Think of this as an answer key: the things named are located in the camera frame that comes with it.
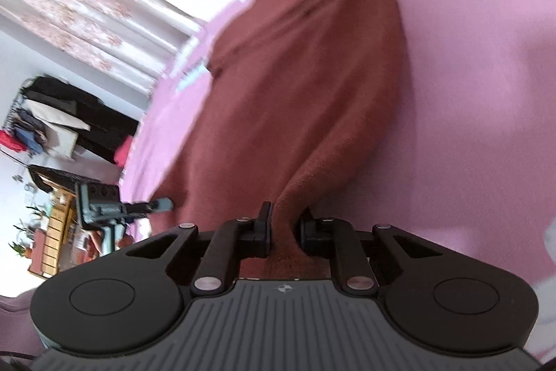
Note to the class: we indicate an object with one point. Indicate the clothes rack with garments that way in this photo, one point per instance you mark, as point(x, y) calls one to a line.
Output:
point(50, 116)

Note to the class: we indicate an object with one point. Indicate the beige patterned curtain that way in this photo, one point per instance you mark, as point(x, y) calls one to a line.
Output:
point(130, 41)

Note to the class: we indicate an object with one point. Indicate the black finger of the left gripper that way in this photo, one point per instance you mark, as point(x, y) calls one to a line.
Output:
point(145, 208)

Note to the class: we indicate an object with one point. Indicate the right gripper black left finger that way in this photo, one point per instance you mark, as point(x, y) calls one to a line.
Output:
point(236, 240)

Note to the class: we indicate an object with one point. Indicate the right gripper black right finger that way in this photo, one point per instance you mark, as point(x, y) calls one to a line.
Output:
point(336, 241)

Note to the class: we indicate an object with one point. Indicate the rust red knit sweater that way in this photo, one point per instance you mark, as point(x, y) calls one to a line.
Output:
point(302, 92)

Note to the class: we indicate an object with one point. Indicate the wooden slatted furniture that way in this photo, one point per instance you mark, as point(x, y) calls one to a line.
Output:
point(48, 240)

